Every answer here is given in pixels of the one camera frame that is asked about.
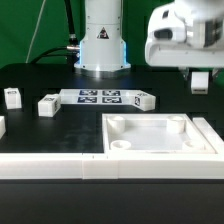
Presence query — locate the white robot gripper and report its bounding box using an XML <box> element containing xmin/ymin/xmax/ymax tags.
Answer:
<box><xmin>145</xmin><ymin>38</ymin><xmax>224</xmax><ymax>82</ymax></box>

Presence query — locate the white thin cable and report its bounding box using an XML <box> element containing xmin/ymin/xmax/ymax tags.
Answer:
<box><xmin>25</xmin><ymin>0</ymin><xmax>48</xmax><ymax>64</ymax></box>

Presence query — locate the black cable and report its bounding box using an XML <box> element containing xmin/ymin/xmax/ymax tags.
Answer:
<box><xmin>29</xmin><ymin>0</ymin><xmax>81</xmax><ymax>64</ymax></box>

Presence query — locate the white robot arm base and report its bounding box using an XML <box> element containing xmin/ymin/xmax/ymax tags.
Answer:
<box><xmin>74</xmin><ymin>0</ymin><xmax>131</xmax><ymax>78</ymax></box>

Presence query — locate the white fence rail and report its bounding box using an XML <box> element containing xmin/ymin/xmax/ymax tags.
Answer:
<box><xmin>193</xmin><ymin>118</ymin><xmax>224</xmax><ymax>155</ymax></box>
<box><xmin>0</xmin><ymin>153</ymin><xmax>224</xmax><ymax>180</ymax></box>

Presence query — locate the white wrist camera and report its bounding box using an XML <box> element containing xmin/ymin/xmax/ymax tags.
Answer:
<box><xmin>147</xmin><ymin>3</ymin><xmax>187</xmax><ymax>43</ymax></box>

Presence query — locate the white right fence rail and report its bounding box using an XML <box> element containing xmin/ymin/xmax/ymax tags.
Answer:
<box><xmin>193</xmin><ymin>118</ymin><xmax>224</xmax><ymax>155</ymax></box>

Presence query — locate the white front fence rail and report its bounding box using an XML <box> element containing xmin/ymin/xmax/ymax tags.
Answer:
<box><xmin>0</xmin><ymin>153</ymin><xmax>224</xmax><ymax>180</ymax></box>

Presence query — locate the white square table top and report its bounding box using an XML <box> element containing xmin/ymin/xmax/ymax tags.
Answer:
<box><xmin>102</xmin><ymin>114</ymin><xmax>217</xmax><ymax>154</ymax></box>

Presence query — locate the white tag base board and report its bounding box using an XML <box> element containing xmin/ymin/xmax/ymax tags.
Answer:
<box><xmin>59</xmin><ymin>89</ymin><xmax>139</xmax><ymax>105</ymax></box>

